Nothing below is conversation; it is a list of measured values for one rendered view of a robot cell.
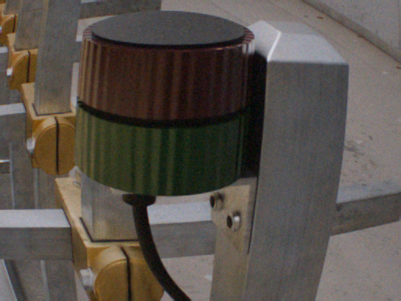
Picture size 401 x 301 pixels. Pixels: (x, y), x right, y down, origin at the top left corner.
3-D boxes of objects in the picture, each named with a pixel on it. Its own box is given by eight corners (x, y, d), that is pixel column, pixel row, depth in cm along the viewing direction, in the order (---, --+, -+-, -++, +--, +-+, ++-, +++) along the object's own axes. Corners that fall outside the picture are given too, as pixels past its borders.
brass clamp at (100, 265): (119, 233, 73) (119, 173, 71) (172, 314, 61) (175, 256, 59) (50, 233, 71) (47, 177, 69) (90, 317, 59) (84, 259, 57)
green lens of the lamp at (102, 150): (211, 123, 37) (215, 68, 36) (272, 187, 32) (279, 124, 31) (62, 134, 35) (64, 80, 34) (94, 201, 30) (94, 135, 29)
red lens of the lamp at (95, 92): (215, 61, 36) (218, 10, 35) (279, 115, 31) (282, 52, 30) (65, 72, 34) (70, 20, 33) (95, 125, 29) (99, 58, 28)
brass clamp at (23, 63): (36, 62, 117) (40, 28, 115) (48, 90, 105) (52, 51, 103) (-1, 67, 115) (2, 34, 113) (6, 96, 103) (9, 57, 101)
